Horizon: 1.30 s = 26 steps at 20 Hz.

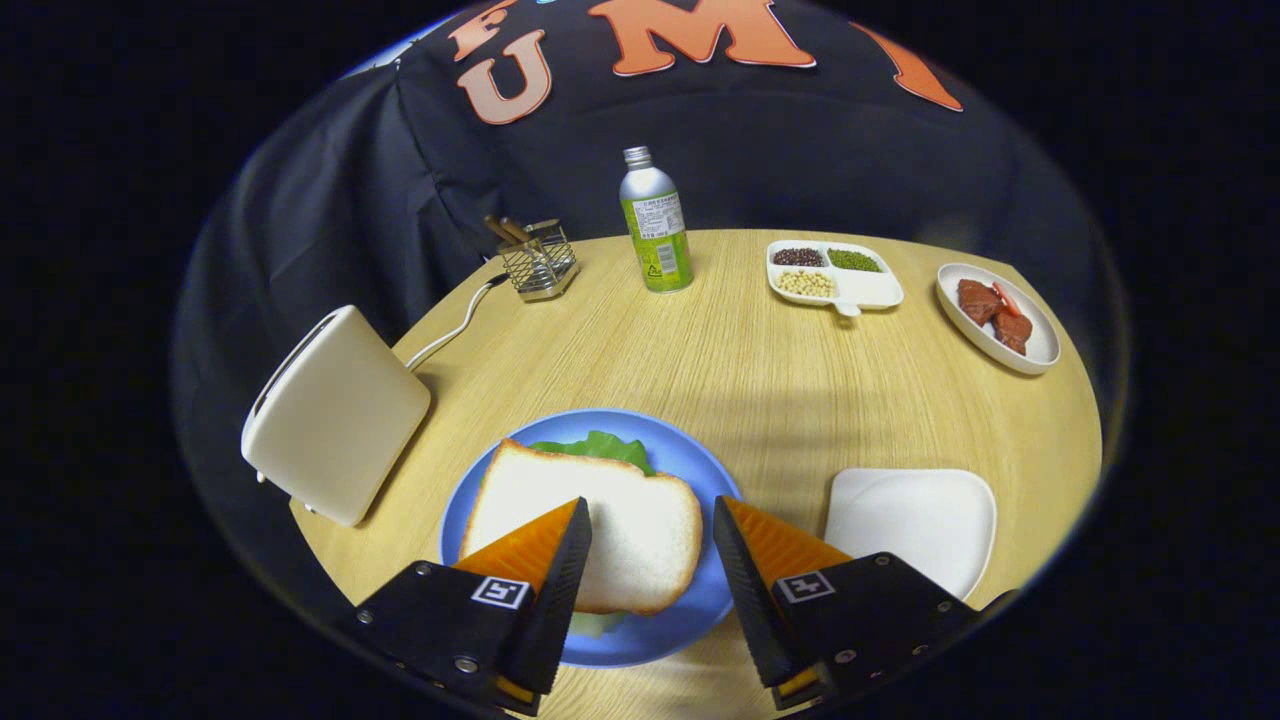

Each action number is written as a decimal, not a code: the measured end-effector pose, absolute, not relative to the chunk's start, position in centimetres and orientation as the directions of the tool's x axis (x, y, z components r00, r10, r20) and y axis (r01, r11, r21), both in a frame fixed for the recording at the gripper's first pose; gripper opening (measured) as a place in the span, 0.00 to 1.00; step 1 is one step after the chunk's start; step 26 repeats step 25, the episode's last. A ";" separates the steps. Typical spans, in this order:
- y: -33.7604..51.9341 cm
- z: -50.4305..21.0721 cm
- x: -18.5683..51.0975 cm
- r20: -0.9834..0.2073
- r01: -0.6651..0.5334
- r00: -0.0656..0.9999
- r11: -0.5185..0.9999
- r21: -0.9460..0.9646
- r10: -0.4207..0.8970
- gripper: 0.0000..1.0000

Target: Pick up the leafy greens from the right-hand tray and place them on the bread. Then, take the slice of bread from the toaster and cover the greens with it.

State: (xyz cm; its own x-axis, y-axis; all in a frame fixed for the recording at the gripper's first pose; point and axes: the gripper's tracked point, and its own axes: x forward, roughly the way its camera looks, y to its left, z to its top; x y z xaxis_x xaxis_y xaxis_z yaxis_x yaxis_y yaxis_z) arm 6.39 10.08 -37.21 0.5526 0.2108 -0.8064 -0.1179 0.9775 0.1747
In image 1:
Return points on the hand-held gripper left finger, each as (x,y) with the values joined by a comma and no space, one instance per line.
(555,620)

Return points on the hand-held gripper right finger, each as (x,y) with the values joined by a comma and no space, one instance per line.
(745,610)

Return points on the plain white bread slice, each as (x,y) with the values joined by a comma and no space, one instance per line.
(640,540)

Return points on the green lettuce leaf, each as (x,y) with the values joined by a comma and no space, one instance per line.
(600,447)

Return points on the blue plate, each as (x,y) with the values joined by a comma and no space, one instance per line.
(700,470)

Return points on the white square plate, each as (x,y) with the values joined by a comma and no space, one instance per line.
(910,520)

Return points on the white toaster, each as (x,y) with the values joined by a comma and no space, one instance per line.
(340,420)

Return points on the pile of yellow soybeans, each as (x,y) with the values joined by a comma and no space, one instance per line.
(805,283)

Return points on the white divided dish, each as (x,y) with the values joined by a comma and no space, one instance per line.
(870,290)

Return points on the pile of dark red beans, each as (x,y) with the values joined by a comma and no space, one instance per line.
(798,257)

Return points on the pile of green beans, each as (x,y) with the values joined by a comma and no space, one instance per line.
(855,260)

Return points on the brown meat slice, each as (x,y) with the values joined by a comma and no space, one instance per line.
(1012,332)
(978,300)

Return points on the white oval plate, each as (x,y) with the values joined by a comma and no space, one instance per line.
(1035,345)

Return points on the brown wooden stick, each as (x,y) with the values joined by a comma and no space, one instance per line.
(515,229)
(498,229)

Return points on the red food strip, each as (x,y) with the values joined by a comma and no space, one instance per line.
(1006,298)

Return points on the silver bottle with green label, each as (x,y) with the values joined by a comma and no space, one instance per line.
(655,200)

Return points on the black backdrop cloth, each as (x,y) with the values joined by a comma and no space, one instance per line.
(800,150)

